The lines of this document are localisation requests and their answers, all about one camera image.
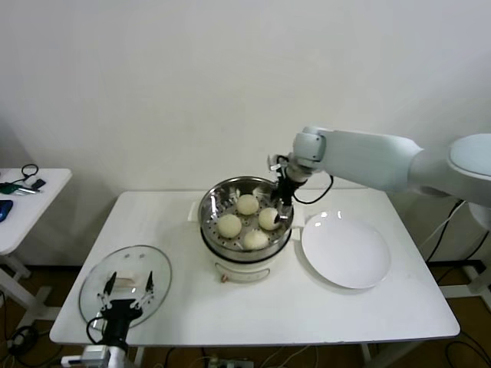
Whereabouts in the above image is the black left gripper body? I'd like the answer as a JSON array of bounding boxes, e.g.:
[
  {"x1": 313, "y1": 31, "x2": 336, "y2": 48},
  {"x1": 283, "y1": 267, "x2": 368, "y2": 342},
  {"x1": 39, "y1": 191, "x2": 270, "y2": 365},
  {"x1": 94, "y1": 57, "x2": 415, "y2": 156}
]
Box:
[{"x1": 102, "y1": 299, "x2": 143, "y2": 345}]

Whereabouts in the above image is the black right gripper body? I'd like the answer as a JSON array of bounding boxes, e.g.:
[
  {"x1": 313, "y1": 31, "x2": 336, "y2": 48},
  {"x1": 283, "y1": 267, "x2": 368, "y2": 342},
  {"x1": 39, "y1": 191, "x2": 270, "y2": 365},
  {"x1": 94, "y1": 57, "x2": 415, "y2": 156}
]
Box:
[{"x1": 276, "y1": 176, "x2": 295, "y2": 206}]

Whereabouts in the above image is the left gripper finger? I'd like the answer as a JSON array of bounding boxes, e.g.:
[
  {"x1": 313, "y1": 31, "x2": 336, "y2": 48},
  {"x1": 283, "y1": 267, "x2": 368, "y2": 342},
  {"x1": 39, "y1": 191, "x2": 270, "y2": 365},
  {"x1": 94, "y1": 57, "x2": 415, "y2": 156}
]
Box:
[
  {"x1": 97, "y1": 271, "x2": 118, "y2": 311},
  {"x1": 131, "y1": 270, "x2": 155, "y2": 311}
]

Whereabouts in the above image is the white steamed baozi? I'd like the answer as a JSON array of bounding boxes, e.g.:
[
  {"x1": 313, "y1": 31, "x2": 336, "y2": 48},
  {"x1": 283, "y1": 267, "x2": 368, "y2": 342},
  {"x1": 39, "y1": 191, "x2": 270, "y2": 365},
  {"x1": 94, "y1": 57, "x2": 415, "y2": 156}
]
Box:
[
  {"x1": 243, "y1": 228, "x2": 269, "y2": 251},
  {"x1": 236, "y1": 193, "x2": 259, "y2": 216},
  {"x1": 216, "y1": 213, "x2": 243, "y2": 239},
  {"x1": 258, "y1": 207, "x2": 281, "y2": 232}
]

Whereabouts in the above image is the glass lid with white handle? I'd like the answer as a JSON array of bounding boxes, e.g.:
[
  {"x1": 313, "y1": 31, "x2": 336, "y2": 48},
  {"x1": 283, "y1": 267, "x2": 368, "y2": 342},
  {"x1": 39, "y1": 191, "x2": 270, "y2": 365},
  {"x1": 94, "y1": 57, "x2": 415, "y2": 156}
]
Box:
[{"x1": 79, "y1": 245, "x2": 173, "y2": 329}]

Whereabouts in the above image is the steel perforated steamer basket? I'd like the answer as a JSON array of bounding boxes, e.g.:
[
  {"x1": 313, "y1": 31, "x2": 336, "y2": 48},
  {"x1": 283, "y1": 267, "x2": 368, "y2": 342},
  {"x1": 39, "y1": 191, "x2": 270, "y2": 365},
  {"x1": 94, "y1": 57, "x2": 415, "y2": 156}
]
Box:
[{"x1": 198, "y1": 176, "x2": 295, "y2": 261}]

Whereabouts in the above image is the white electric cooker pot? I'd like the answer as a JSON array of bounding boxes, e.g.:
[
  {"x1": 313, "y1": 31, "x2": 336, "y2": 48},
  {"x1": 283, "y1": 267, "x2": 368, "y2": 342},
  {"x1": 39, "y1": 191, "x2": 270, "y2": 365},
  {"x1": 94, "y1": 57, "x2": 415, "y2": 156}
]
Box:
[{"x1": 186, "y1": 201, "x2": 304, "y2": 284}]

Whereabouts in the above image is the white round plate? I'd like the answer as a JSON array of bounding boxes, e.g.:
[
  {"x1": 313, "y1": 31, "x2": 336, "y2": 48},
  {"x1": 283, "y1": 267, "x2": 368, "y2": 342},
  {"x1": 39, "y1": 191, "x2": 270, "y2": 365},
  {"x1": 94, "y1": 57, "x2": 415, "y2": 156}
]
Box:
[{"x1": 301, "y1": 209, "x2": 392, "y2": 289}]

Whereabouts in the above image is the small white side table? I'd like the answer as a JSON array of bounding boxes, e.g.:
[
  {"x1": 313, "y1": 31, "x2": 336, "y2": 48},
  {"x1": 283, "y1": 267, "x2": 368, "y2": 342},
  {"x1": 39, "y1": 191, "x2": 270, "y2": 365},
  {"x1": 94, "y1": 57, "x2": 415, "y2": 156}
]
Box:
[{"x1": 0, "y1": 168, "x2": 73, "y2": 320}]

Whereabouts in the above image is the large white table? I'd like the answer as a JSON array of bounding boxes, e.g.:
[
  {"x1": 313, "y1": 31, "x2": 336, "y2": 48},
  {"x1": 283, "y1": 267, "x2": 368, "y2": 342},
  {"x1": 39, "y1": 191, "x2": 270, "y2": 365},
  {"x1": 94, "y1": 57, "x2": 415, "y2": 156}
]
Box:
[{"x1": 49, "y1": 189, "x2": 461, "y2": 368}]

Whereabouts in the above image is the white floor power strip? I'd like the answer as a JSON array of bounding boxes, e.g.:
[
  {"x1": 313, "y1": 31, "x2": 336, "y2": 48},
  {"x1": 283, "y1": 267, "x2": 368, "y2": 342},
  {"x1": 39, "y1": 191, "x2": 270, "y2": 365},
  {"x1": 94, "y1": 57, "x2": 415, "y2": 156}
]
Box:
[{"x1": 209, "y1": 356, "x2": 254, "y2": 368}]

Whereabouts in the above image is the black floor bar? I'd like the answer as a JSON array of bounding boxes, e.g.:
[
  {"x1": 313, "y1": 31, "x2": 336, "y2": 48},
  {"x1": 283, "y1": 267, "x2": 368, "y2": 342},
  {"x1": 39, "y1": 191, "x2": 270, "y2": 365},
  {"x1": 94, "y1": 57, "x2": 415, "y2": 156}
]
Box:
[{"x1": 426, "y1": 259, "x2": 483, "y2": 269}]

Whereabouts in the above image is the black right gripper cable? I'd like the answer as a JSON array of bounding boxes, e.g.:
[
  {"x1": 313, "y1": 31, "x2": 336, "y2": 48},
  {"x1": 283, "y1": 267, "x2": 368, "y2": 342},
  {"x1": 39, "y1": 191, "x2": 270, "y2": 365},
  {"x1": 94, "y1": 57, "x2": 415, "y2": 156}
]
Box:
[{"x1": 293, "y1": 174, "x2": 334, "y2": 204}]

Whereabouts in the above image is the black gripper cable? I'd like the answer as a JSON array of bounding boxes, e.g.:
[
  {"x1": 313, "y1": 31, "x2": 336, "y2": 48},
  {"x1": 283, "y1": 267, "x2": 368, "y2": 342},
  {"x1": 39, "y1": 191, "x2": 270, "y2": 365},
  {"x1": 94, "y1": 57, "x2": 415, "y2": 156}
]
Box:
[
  {"x1": 293, "y1": 174, "x2": 334, "y2": 204},
  {"x1": 86, "y1": 317, "x2": 107, "y2": 345}
]

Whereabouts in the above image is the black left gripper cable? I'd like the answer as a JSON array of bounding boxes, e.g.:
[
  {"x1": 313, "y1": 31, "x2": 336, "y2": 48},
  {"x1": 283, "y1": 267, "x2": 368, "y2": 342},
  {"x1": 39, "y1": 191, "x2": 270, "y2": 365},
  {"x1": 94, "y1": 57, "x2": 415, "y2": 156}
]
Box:
[{"x1": 86, "y1": 317, "x2": 107, "y2": 345}]

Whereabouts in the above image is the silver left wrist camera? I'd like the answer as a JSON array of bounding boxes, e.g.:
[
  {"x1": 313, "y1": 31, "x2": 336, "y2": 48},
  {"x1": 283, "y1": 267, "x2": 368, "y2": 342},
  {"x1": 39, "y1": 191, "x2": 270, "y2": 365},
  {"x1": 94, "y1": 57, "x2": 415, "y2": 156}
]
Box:
[{"x1": 61, "y1": 344, "x2": 112, "y2": 367}]

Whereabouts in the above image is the floor cable bundle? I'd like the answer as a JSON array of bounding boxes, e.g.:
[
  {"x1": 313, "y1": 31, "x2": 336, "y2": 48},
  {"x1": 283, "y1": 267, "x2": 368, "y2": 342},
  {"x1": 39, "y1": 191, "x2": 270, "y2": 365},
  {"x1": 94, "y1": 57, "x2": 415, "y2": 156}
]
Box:
[{"x1": 7, "y1": 325, "x2": 39, "y2": 360}]

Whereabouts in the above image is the black power cable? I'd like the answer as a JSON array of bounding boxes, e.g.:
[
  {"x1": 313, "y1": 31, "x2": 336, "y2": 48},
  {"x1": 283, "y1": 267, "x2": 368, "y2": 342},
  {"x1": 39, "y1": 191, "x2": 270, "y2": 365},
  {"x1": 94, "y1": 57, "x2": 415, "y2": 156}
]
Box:
[{"x1": 426, "y1": 202, "x2": 491, "y2": 265}]

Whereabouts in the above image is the white power cable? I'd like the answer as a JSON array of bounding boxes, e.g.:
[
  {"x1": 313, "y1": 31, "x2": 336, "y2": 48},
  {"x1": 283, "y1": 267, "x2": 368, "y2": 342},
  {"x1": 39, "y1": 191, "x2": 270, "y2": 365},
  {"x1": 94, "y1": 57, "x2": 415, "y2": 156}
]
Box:
[{"x1": 420, "y1": 201, "x2": 467, "y2": 248}]

